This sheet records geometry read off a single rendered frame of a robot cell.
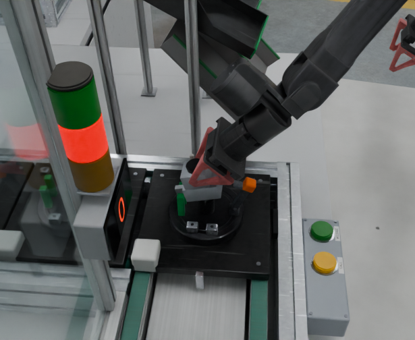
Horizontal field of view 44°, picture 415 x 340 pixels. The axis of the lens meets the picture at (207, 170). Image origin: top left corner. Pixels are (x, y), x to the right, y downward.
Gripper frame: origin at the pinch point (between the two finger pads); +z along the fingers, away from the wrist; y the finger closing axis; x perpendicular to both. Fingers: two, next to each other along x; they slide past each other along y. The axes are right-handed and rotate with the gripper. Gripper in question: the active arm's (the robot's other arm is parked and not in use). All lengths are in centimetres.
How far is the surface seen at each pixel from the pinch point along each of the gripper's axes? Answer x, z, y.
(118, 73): -10, 37, -60
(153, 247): 1.6, 11.4, 9.6
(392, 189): 45, -11, -22
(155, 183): 0.4, 14.8, -7.3
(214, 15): -10.1, -11.3, -27.7
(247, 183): 7.4, -5.2, 0.5
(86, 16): -24, 50, -92
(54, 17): -32, 52, -84
